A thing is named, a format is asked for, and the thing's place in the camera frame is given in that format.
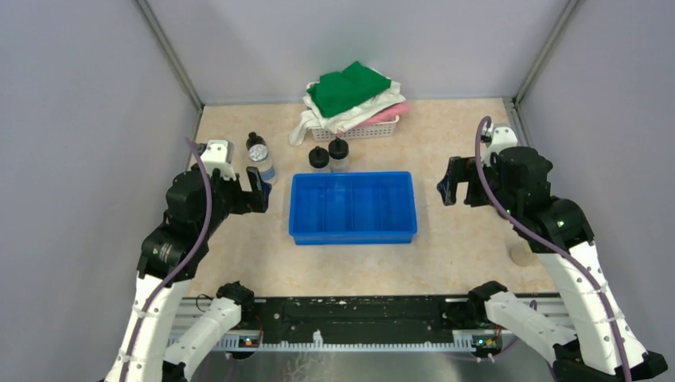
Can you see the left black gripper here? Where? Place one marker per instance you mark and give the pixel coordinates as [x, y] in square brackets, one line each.
[256, 200]

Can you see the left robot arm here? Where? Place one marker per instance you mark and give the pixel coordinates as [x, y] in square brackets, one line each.
[196, 207]

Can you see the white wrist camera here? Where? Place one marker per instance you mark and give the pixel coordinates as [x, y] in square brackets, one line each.
[496, 138]
[217, 155]

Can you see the blue plastic divided tray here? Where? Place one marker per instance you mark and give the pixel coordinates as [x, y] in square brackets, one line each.
[352, 208]

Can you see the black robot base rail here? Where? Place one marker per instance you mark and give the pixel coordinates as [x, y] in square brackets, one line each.
[417, 323]

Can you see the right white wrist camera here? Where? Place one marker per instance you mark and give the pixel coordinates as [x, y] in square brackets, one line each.
[496, 138]

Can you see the pink folded cloth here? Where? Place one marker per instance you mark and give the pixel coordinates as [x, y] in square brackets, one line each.
[387, 115]

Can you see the black-capped squeeze bottle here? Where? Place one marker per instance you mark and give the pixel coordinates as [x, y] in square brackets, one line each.
[319, 160]
[338, 150]

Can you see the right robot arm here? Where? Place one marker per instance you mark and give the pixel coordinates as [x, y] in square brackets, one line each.
[600, 345]

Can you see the silver-lidded clear shaker bottle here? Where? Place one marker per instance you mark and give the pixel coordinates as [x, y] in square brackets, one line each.
[261, 158]

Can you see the yellow-lidded beige jar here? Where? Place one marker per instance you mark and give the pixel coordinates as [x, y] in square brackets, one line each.
[522, 255]

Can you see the small black cap bottle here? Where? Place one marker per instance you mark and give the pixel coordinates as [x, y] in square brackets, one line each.
[254, 139]

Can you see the green folded cloth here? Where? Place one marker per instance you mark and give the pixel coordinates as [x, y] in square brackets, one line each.
[337, 92]

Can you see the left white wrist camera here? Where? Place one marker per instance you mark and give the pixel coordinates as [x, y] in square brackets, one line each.
[217, 155]

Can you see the white plastic basket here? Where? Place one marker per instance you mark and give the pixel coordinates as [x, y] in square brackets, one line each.
[384, 129]

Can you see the white folded cloth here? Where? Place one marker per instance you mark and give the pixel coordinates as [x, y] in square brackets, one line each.
[312, 118]

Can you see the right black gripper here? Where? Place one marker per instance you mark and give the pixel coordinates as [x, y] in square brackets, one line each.
[459, 169]

